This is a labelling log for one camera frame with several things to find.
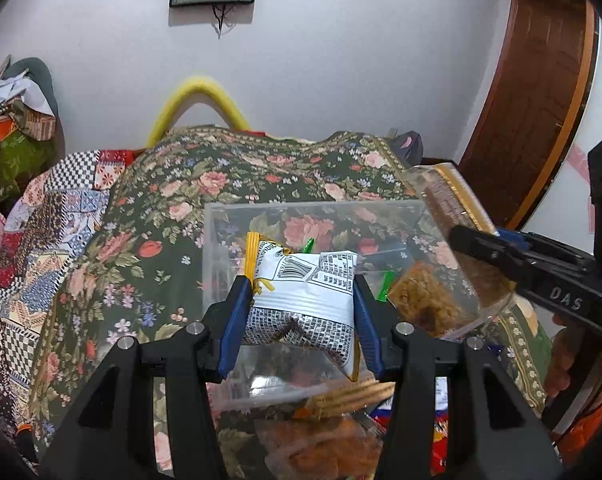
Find yellow foam tube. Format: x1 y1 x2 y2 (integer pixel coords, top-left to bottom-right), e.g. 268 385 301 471
146 75 252 148

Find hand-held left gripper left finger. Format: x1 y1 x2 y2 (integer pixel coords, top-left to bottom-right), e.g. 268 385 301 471
38 275 254 480

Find person's right hand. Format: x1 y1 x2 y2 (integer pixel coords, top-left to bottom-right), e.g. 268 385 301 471
543 310 589 401

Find clear plastic box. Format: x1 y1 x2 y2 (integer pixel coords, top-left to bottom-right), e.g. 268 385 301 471
203 199 484 413

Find dark bag with pink mark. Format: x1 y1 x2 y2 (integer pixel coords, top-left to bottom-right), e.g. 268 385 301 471
391 130 424 167

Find clear packet of orange snacks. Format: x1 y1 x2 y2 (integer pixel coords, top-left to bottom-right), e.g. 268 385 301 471
253 379 398 480

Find red and blue snack packet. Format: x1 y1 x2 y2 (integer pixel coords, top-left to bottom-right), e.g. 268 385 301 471
370 379 450 477

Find white printed snack packet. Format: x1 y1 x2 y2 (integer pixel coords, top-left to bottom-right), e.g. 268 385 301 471
241 231 360 381

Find black cables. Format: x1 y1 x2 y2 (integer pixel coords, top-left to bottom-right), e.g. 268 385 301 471
212 3 238 37

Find brown wooden door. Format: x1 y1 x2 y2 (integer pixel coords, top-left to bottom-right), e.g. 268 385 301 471
458 0 602 232

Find green floral blanket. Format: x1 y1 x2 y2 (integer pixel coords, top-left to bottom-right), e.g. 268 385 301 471
30 125 550 480

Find clear packet of brown snacks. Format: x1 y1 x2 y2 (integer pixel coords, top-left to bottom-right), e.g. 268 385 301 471
388 162 519 341

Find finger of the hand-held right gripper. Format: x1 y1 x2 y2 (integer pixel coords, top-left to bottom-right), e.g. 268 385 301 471
496 228 584 264
448 224 532 287

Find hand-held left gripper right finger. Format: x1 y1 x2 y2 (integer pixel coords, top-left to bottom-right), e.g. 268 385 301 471
353 275 564 480

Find pile of colourful clothes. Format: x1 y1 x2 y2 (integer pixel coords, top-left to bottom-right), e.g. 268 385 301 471
0 55 62 206

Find patchwork quilt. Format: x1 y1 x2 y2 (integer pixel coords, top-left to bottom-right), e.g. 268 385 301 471
0 149 144 463

